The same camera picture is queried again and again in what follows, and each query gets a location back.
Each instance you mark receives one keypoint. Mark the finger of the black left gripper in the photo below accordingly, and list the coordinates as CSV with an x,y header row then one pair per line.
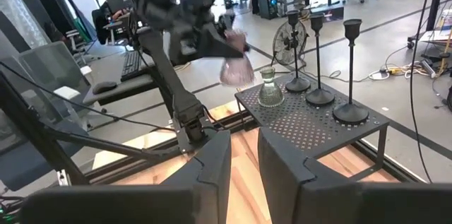
x,y
219,47

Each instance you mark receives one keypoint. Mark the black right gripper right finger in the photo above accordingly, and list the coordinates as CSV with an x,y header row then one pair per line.
x,y
289,188

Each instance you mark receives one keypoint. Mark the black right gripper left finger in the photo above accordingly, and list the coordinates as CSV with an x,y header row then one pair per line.
x,y
212,181

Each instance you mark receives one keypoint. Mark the pink ribbed glass candle holder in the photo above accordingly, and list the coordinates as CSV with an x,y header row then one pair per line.
x,y
236,72

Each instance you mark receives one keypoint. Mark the green ribbed glass candle holder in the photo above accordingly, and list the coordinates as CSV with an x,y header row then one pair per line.
x,y
270,93

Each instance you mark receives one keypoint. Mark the black metal candlestick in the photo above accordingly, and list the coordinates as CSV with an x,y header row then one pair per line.
x,y
350,113
297,84
319,97

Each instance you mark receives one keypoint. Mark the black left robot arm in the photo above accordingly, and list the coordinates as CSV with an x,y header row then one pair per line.
x,y
169,75

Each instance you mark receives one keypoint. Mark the black perforated metal shelf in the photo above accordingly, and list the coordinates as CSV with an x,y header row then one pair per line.
x,y
300,128

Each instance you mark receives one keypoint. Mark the black floor fan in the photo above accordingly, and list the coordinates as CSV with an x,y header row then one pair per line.
x,y
282,44

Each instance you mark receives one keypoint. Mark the black computer tower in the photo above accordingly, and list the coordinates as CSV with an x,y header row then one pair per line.
x,y
269,6

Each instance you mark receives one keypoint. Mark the black keyboard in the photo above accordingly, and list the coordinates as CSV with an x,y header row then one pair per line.
x,y
131,65

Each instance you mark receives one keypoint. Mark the black desk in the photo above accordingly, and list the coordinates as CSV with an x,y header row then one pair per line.
x,y
134,88

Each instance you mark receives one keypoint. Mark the black computer mouse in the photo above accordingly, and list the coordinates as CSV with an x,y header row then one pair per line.
x,y
105,87

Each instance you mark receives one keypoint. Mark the dark floor box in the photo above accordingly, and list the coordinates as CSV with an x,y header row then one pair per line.
x,y
332,13

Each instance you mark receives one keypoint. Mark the clear bubble wrap roll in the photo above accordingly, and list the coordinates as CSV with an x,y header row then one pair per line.
x,y
21,19

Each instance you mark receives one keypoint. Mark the black aluminium table frame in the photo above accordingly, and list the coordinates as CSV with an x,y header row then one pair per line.
x,y
42,135

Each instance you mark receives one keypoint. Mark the black table post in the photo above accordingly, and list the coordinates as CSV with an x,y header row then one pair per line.
x,y
436,1

